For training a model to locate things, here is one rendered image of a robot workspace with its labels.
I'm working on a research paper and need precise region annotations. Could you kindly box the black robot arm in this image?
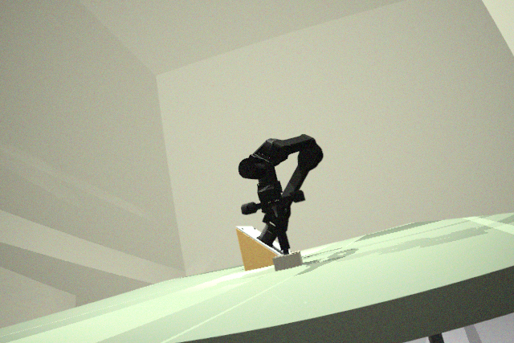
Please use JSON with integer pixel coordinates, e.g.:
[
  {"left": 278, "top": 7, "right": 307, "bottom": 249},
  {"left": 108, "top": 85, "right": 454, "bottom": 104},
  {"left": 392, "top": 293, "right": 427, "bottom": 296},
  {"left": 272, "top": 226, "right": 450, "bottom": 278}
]
[{"left": 239, "top": 134, "right": 323, "bottom": 247}]

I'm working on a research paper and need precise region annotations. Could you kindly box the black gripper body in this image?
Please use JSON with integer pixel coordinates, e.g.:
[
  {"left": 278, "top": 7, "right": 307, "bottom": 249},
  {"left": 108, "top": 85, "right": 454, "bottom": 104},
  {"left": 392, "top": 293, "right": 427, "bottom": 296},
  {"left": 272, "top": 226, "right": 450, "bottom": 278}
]
[{"left": 241, "top": 178, "right": 306, "bottom": 214}]

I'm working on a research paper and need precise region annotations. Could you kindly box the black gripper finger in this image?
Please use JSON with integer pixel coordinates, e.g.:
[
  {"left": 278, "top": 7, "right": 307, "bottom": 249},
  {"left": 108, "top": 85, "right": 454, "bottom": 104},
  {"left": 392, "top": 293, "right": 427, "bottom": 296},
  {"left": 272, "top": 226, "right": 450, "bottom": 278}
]
[
  {"left": 276, "top": 205, "right": 288, "bottom": 232},
  {"left": 262, "top": 209, "right": 280, "bottom": 232}
]

